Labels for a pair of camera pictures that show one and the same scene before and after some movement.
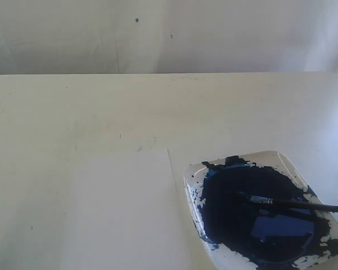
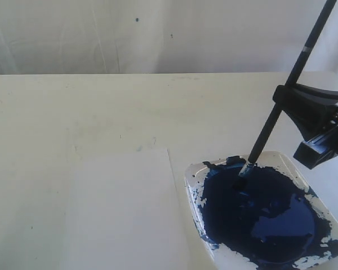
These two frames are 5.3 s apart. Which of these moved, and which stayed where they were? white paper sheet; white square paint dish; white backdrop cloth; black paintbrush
Moved: black paintbrush
Stayed: white paper sheet; white square paint dish; white backdrop cloth
